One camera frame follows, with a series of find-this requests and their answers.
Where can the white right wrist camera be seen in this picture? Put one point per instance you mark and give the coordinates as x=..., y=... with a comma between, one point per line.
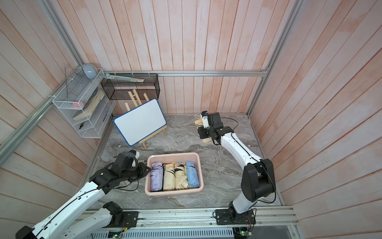
x=205, y=119

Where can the beige black stapler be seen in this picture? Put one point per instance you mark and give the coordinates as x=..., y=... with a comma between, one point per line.
x=142, y=161

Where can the beige umbrella black lining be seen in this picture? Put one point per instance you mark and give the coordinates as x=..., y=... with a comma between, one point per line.
x=181, y=179

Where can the white wire shelf rack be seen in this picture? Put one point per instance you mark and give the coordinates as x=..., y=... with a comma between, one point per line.
x=78, y=88

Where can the light blue umbrella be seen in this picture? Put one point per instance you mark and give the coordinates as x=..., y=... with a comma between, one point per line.
x=192, y=175

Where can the purple umbrella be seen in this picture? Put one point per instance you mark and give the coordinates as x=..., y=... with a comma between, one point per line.
x=156, y=177

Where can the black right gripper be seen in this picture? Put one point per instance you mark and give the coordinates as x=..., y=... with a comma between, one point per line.
x=201, y=131

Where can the small beige striped umbrella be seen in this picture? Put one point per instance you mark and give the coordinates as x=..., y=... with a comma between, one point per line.
x=203, y=134

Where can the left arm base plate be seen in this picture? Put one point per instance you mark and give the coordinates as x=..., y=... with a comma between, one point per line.
x=121, y=218

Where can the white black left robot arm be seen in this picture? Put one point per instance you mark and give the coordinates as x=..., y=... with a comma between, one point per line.
x=61, y=224

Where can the beige black-striped umbrella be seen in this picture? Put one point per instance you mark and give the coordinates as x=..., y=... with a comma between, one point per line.
x=169, y=177

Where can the grey round speaker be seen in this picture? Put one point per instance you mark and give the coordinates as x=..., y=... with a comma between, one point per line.
x=90, y=71

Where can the green paper cutter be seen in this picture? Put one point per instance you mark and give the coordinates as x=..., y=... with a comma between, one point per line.
x=117, y=78

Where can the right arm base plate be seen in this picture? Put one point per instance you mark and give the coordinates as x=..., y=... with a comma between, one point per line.
x=231, y=217

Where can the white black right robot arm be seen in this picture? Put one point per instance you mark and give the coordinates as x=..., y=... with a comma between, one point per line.
x=258, y=178

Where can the blue framed whiteboard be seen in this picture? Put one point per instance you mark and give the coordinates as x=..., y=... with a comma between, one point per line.
x=140, y=122

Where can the book on shelf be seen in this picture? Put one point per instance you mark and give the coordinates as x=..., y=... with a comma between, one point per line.
x=90, y=106

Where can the pink plastic storage box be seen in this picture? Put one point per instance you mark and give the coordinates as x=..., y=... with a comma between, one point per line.
x=174, y=158

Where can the black mesh basket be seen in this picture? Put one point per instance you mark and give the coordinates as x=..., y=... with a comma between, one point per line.
x=119, y=90

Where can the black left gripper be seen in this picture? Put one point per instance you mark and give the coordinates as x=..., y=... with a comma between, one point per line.
x=143, y=172

